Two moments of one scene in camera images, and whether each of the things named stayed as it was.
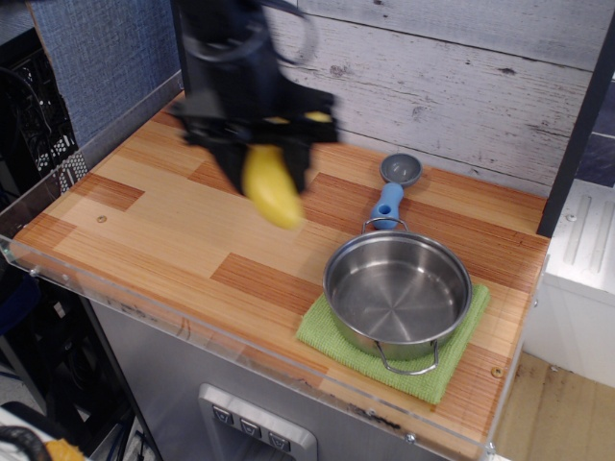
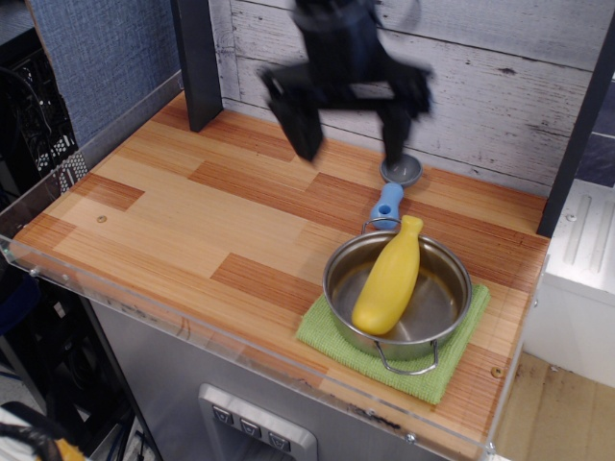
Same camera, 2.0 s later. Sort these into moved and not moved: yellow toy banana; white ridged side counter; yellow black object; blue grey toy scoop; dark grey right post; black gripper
Moved: yellow toy banana; black gripper
Not moved: dark grey right post; white ridged side counter; blue grey toy scoop; yellow black object
